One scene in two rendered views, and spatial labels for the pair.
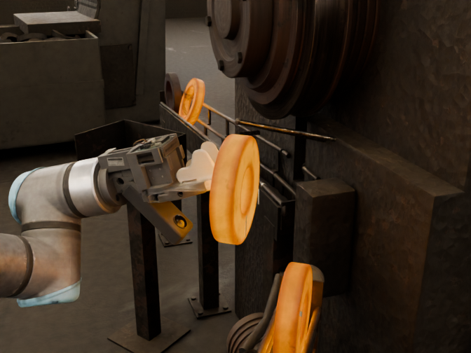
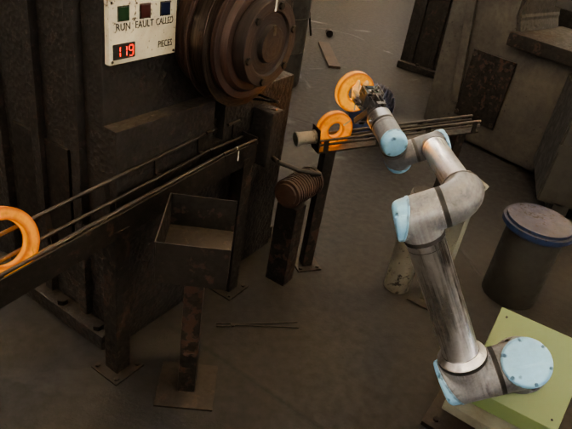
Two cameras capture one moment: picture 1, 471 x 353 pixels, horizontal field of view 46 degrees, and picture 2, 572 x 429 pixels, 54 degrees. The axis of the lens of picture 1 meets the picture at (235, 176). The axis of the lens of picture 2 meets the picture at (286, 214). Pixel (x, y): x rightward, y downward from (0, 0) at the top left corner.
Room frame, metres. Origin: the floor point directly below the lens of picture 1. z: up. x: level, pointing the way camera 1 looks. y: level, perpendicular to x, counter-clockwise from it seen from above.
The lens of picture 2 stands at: (2.30, 1.49, 1.61)
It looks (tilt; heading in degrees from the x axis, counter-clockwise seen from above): 31 degrees down; 228
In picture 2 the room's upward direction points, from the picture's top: 10 degrees clockwise
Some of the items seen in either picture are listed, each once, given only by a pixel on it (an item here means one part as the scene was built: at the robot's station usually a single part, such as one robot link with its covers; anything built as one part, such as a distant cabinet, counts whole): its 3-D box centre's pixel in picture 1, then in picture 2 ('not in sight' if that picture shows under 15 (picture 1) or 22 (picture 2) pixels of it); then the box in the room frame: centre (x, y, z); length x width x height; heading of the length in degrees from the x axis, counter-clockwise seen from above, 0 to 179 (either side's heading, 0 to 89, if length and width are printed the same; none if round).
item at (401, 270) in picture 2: not in sight; (409, 242); (0.43, 0.24, 0.26); 0.12 x 0.12 x 0.52
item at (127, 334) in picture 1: (138, 240); (191, 314); (1.58, 0.31, 0.36); 0.26 x 0.20 x 0.72; 54
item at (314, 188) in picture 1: (324, 239); (264, 134); (1.00, -0.18, 0.68); 0.11 x 0.08 x 0.24; 109
